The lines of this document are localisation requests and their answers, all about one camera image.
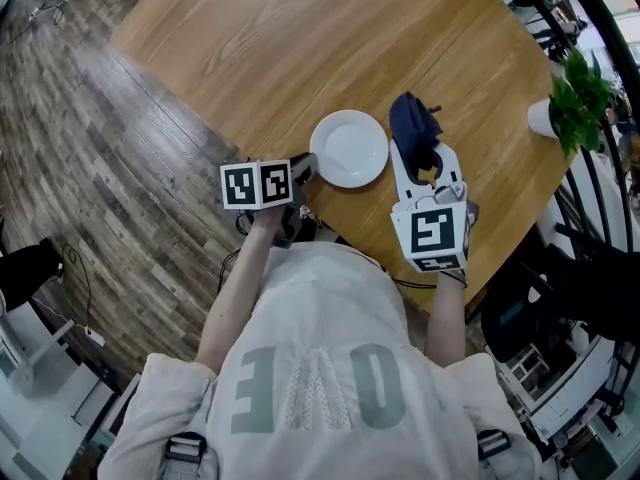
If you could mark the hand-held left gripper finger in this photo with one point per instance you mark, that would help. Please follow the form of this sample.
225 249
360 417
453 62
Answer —
305 168

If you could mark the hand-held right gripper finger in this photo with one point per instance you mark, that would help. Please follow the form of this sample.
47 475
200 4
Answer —
452 170
401 180

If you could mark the dark blue cloth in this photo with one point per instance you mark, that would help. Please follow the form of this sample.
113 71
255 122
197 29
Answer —
412 123

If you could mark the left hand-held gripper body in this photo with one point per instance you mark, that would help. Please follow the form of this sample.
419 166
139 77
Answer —
255 185

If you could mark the green plant in white pot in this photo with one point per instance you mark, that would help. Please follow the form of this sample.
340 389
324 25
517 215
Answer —
575 108

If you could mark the black swivel chair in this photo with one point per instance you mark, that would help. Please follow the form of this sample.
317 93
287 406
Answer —
600 288

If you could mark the black metal railing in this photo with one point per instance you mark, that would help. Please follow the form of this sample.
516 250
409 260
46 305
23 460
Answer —
607 23

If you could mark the person's right forearm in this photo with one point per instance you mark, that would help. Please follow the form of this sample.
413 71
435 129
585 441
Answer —
445 318

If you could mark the person's left forearm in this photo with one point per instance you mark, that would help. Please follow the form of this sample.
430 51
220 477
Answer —
235 298

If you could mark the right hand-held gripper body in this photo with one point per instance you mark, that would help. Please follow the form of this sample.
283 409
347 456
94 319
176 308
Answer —
432 233

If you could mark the white round plate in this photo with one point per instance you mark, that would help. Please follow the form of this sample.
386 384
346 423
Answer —
350 150

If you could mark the person's white printed shirt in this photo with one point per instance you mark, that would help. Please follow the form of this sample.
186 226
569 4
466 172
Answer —
320 308

